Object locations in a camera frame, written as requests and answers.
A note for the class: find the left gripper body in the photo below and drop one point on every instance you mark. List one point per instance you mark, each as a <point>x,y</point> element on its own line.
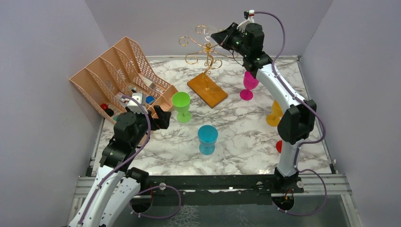
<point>143,124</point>

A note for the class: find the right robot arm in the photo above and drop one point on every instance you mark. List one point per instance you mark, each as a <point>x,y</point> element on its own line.
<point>298,113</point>

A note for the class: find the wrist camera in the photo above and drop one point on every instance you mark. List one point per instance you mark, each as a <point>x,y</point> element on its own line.
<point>248,18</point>
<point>137,103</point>

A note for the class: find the green wine glass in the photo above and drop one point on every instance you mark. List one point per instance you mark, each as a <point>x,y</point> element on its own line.
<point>181,102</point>

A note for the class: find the pink plastic desk organizer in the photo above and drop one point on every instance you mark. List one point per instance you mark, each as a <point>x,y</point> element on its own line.
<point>122,68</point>

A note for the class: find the red wine glass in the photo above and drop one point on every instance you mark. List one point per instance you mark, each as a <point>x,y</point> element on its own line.
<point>279,146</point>

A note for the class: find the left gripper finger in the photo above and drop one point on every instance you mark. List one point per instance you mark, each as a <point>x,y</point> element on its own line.
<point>159,112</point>
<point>163,120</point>

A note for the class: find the yellow wine glass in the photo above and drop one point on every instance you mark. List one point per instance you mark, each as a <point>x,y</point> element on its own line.
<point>274,117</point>

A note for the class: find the magenta wine glass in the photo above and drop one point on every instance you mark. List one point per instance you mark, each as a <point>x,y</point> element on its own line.
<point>250,83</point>

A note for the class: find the blue wine glass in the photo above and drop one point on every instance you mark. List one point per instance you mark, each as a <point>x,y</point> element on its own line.
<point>207,135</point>

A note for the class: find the red black item in organizer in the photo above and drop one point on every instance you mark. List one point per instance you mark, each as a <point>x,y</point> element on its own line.
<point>107,110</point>

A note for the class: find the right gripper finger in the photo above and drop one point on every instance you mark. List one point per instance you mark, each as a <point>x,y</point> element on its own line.
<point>227,45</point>
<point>220,37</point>

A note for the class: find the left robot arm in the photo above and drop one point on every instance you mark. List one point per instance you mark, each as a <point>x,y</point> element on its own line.
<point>109,178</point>

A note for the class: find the black mounting rail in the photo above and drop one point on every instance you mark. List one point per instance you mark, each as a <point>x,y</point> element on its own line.
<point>204,190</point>

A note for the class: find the gold wine glass rack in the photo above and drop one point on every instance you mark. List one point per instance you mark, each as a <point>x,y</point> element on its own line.
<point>202,85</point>

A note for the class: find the clear wine glass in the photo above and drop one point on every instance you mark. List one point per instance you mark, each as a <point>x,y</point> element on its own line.
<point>208,31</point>

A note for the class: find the small card box in organizer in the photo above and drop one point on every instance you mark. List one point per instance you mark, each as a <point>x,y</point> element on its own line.
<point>119,96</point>

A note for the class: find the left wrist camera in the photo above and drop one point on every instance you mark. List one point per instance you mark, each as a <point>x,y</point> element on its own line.
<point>137,103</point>

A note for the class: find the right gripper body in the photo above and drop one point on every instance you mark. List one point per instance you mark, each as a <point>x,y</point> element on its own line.
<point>235,37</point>

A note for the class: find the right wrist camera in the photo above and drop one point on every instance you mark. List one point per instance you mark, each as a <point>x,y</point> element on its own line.
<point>248,18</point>

